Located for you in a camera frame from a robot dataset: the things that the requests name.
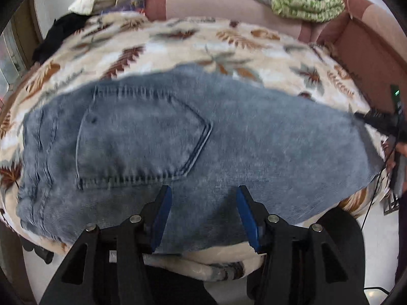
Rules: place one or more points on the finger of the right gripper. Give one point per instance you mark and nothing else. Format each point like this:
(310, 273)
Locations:
(383, 122)

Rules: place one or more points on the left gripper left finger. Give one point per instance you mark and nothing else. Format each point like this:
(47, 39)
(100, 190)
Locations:
(105, 265)

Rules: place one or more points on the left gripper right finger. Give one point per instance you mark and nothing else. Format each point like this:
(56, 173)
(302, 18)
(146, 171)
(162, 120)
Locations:
(321, 264)

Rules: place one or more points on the blue denim pants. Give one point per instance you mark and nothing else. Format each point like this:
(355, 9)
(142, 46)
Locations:
(100, 153)

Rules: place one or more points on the green patterned folded quilt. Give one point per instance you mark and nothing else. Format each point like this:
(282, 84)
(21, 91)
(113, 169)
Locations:
(309, 10)

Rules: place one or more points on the brown wooden glass door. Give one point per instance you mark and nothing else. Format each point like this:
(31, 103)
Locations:
(19, 40)

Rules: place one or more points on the black cloth pile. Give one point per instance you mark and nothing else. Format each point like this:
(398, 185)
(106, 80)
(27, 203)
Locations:
(61, 29)

